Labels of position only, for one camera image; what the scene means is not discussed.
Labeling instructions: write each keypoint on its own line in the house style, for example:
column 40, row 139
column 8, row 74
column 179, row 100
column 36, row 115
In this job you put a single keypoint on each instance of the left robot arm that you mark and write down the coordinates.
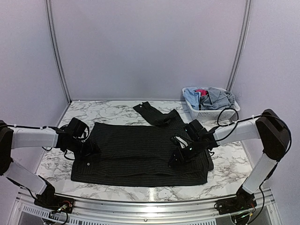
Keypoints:
column 73, row 137

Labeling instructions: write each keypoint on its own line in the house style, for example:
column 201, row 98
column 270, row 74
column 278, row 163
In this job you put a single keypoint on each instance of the white plastic laundry basket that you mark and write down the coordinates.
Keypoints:
column 224, row 114

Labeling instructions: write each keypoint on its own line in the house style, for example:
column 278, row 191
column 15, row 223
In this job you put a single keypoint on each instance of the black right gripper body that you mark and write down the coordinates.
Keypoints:
column 190, row 154

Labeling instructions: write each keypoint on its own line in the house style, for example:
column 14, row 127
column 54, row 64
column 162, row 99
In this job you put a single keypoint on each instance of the grey denim jeans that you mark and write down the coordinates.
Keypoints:
column 216, row 99

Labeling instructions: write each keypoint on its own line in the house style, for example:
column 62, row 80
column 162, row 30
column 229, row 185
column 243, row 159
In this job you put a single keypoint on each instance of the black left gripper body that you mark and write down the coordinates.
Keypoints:
column 82, row 151

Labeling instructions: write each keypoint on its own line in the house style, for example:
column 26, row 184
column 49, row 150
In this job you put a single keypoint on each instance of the aluminium front rail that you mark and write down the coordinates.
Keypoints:
column 102, row 212

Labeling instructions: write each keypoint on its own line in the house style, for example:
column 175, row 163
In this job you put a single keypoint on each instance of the red garment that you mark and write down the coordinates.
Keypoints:
column 202, row 92

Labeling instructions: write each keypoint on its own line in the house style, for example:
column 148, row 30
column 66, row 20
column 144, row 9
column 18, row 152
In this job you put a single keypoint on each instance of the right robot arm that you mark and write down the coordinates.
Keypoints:
column 265, row 137

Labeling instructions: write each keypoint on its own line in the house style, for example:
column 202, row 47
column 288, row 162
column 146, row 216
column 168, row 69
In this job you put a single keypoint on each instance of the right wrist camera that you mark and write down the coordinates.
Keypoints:
column 179, row 141

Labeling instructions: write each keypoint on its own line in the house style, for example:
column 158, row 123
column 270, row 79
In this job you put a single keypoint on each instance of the black pinstriped shirt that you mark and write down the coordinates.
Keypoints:
column 137, row 156

